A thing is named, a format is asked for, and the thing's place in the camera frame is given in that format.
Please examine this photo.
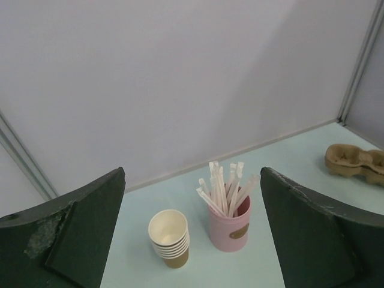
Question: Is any stack of brown paper cups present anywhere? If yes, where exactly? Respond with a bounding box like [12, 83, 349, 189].
[148, 209, 190, 269]

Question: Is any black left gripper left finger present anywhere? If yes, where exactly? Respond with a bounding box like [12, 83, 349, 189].
[1, 167, 125, 287]

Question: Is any bundle of wrapped white straws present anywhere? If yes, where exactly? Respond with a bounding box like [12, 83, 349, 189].
[196, 161, 260, 218]

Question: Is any pink straw holder cup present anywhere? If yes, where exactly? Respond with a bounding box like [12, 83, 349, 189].
[208, 196, 251, 253]

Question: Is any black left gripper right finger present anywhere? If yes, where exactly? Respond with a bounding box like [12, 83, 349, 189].
[260, 167, 383, 287]

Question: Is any brown pulp cup carrier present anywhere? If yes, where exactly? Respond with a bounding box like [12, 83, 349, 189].
[325, 144, 383, 186]

